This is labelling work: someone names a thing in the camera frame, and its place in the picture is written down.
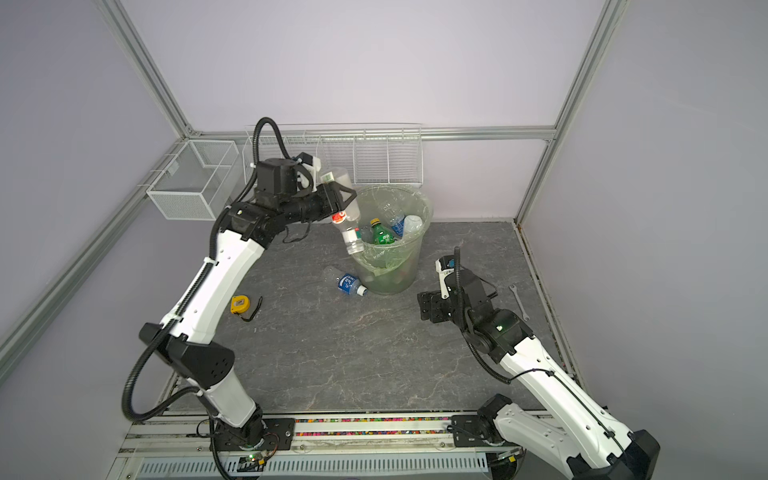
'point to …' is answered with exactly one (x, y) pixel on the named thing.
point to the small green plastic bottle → (381, 234)
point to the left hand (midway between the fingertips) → (352, 197)
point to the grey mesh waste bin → (392, 268)
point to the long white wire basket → (372, 154)
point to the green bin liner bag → (395, 267)
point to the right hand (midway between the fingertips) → (434, 291)
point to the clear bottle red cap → (412, 224)
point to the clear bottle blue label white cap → (350, 284)
